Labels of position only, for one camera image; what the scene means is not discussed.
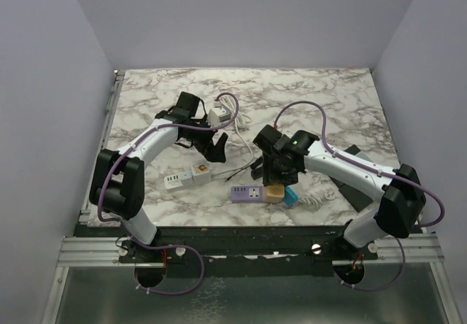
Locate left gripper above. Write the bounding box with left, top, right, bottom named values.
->
left=183, top=115, right=228, bottom=162

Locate black charger with cable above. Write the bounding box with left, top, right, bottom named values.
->
left=225, top=156, right=263, bottom=182

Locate purple power strip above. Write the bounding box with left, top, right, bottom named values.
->
left=231, top=185, right=263, bottom=204

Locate beige cube socket adapter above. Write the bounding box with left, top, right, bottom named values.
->
left=262, top=184, right=285, bottom=204

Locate white cube socket adapter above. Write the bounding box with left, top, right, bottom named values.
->
left=191, top=160, right=212, bottom=186

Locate blue charger plug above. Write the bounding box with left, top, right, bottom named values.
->
left=282, top=186, right=298, bottom=207

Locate white power strip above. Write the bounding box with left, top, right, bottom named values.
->
left=163, top=171, right=193, bottom=192

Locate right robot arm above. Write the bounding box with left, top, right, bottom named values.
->
left=253, top=125, right=426, bottom=259

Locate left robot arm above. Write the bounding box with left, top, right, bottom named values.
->
left=89, top=92, right=239, bottom=262

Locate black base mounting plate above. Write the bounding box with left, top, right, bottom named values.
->
left=74, top=225, right=377, bottom=278

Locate black flat pad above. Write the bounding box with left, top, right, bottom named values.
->
left=330, top=144, right=374, bottom=212

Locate grey rectangular block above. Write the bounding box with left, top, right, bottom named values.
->
left=355, top=151, right=372, bottom=162

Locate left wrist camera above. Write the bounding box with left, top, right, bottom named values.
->
left=207, top=101, right=233, bottom=127

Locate purple strip white cord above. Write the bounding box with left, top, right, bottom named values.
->
left=297, top=188, right=339, bottom=208

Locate aluminium frame rail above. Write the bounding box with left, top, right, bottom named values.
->
left=57, top=70, right=126, bottom=267

